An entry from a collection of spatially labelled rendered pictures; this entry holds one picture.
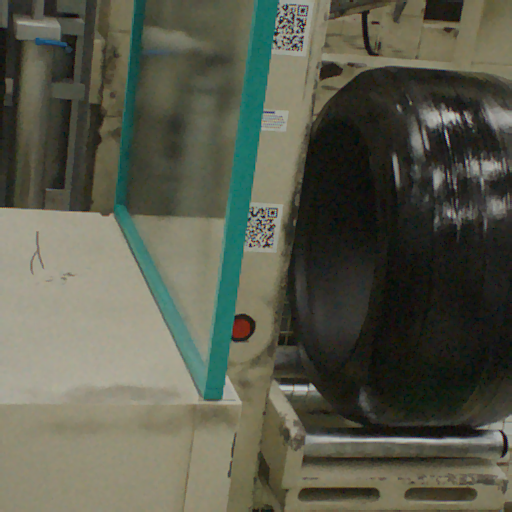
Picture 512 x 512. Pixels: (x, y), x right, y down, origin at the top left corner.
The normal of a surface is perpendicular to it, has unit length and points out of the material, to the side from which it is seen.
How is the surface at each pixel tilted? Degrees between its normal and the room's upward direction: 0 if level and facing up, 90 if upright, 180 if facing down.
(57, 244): 0
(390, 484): 90
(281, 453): 90
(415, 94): 24
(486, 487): 90
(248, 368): 90
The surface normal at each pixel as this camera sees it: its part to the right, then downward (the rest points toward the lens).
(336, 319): 0.26, -0.47
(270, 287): 0.26, 0.36
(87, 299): 0.14, -0.93
